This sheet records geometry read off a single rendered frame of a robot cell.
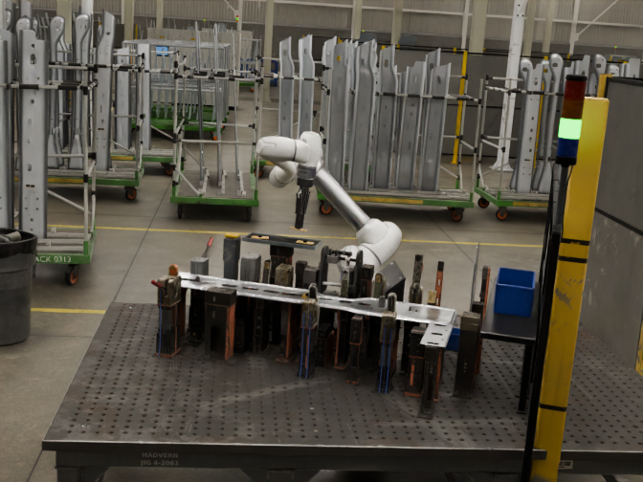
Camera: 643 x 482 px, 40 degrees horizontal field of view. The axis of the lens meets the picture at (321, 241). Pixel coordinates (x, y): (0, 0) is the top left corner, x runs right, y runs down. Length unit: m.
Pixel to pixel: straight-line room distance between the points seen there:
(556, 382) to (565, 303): 0.30
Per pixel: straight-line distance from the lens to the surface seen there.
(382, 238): 4.57
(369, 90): 10.73
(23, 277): 6.13
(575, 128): 3.02
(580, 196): 3.18
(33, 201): 7.75
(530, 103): 11.55
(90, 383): 3.76
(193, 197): 9.93
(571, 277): 3.24
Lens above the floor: 2.16
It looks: 13 degrees down
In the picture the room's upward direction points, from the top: 4 degrees clockwise
